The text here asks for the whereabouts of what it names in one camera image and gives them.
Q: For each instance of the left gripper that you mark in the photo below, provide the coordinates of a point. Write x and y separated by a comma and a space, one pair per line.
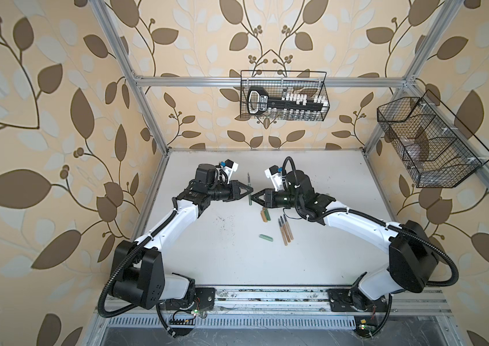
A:
234, 193

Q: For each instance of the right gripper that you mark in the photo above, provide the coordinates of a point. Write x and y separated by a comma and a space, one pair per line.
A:
269, 196

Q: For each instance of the tan pen cap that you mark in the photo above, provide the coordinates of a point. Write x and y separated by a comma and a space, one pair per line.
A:
263, 215

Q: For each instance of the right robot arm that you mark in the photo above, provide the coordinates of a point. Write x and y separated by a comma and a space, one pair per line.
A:
414, 263

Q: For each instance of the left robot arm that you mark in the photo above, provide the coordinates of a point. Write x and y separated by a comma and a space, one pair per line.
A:
138, 277

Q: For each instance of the green pen cap middle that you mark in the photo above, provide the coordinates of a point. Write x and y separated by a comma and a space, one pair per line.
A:
267, 215

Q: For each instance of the light green cap lower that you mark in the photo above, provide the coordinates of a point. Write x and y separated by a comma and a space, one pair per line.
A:
266, 238

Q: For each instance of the black socket tool set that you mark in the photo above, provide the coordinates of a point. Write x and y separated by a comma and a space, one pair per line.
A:
258, 101

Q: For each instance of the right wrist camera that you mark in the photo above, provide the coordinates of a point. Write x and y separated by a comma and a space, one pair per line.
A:
274, 174

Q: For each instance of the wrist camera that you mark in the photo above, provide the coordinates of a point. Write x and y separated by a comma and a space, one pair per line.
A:
229, 167
274, 174

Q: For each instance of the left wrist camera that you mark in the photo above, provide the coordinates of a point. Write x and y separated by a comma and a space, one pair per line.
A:
229, 167

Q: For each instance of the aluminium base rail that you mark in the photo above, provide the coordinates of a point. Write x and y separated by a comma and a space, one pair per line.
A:
293, 299

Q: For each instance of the back wire basket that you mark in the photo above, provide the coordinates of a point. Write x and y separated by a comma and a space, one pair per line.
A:
307, 82

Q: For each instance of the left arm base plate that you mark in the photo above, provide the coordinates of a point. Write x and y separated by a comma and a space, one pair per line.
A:
196, 299

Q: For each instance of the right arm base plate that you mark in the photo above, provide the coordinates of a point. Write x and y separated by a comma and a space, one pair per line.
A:
346, 300

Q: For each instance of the side wire basket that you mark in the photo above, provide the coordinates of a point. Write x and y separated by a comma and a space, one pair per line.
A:
436, 146

